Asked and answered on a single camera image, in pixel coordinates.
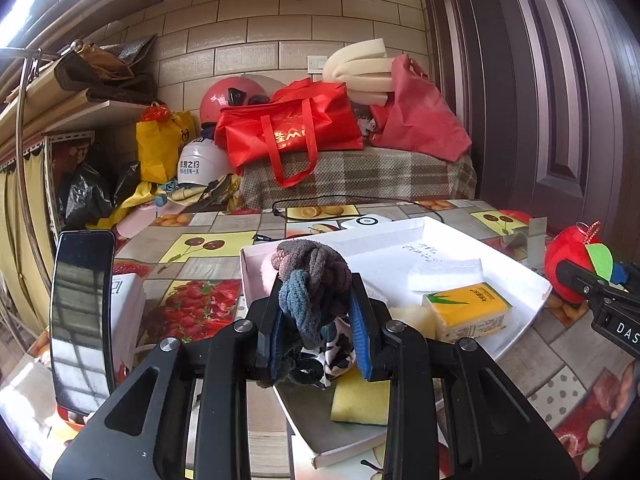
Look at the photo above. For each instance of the plaid cloth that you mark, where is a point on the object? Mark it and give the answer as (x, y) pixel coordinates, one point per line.
(375, 175)

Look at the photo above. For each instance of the black white print scrunchie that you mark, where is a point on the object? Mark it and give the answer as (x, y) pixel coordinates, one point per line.
(335, 347)

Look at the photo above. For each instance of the cream foam roll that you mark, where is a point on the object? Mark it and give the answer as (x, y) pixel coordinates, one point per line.
(360, 67)

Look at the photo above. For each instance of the red nonwoven bag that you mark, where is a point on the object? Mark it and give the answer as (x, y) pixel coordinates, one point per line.
(420, 115)

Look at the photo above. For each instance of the yellow bag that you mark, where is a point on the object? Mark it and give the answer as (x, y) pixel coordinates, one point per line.
(160, 150)

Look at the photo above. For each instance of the blue grey knit scrunchie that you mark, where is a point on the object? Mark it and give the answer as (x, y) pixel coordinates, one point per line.
(310, 305)

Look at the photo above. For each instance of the white round charger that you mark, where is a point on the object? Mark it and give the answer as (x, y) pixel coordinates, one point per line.
(370, 221)

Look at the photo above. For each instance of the white shallow cardboard box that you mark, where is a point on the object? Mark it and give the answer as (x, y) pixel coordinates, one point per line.
(380, 245)

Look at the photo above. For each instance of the yellow green tissue packet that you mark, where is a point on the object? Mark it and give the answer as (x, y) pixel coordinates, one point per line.
(470, 310)

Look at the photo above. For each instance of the small white box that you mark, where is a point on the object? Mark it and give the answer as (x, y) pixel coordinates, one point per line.
(125, 310)

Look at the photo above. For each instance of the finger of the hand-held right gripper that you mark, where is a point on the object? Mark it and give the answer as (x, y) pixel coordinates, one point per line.
(580, 277)
(620, 271)

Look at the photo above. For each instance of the grey phone stand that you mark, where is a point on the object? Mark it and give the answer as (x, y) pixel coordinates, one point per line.
(535, 245)

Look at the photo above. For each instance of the black plastic bag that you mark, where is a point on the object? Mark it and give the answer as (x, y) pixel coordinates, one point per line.
(85, 195)

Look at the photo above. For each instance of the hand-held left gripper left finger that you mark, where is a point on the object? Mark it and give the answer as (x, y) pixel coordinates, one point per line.
(276, 350)

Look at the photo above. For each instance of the black smartphone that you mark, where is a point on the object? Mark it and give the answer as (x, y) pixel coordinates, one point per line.
(82, 320)

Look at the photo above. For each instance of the white helmet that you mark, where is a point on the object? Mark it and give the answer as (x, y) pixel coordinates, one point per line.
(200, 165)

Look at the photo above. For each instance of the white wall switch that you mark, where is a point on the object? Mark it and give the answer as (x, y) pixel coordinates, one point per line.
(317, 63)

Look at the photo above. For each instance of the red tote bag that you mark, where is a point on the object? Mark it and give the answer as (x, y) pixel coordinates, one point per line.
(300, 120)

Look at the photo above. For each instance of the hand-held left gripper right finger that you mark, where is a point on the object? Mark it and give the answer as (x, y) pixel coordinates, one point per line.
(361, 340)

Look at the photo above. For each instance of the red apple plush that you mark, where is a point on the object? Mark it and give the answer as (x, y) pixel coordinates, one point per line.
(565, 245)

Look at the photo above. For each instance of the yellow cloth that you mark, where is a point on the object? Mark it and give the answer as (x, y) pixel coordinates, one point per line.
(135, 200)

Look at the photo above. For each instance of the white plastic packet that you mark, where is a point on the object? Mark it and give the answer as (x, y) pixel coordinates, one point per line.
(445, 275)

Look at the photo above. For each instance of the yellow sponge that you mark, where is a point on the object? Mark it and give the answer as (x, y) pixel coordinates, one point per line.
(357, 402)

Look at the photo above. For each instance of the yellow curtain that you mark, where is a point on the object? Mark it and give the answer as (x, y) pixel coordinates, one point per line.
(25, 220)

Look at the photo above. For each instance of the brown grey knit scrunchie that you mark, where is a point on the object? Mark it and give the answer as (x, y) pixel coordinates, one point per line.
(310, 257)

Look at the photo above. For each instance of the brown bags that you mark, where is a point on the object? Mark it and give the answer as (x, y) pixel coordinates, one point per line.
(100, 75)

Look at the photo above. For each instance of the dark brown door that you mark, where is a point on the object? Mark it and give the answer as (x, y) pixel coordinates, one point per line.
(525, 85)

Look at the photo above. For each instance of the pink helmet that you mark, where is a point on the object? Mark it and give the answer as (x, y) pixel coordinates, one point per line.
(220, 100)

